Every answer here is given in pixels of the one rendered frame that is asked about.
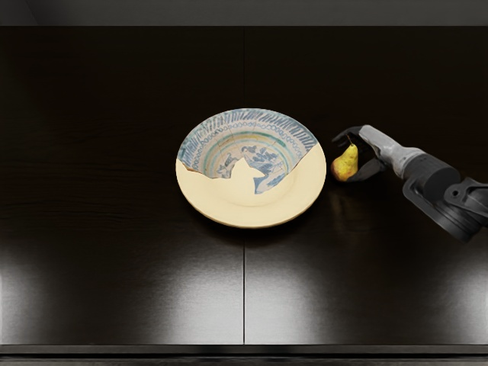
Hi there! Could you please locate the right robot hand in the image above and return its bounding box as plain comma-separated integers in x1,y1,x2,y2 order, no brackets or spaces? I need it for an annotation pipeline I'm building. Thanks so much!
331,124,428,183

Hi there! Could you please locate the cream plate with blue pattern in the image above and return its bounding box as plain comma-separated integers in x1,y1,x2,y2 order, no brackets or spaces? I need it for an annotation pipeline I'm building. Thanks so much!
175,108,328,230

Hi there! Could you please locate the yellow pear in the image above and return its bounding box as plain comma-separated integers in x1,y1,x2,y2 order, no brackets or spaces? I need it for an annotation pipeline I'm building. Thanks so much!
330,134,360,182

